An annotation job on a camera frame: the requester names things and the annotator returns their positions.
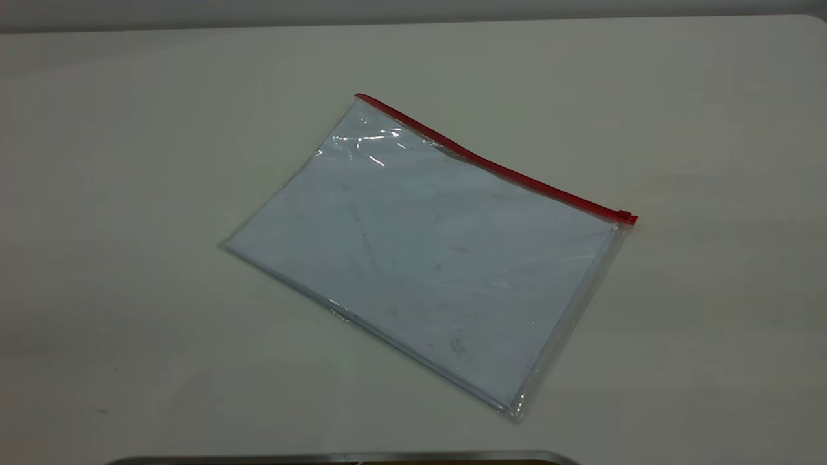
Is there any clear zipper bag red strip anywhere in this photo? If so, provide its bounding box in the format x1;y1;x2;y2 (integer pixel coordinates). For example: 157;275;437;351
220;93;639;424

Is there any white paper stack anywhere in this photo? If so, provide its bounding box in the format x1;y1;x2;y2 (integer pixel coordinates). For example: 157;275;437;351
227;103;614;411

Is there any metal table edge trim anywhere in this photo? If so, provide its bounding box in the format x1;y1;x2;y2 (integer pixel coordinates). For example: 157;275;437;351
107;450;580;465

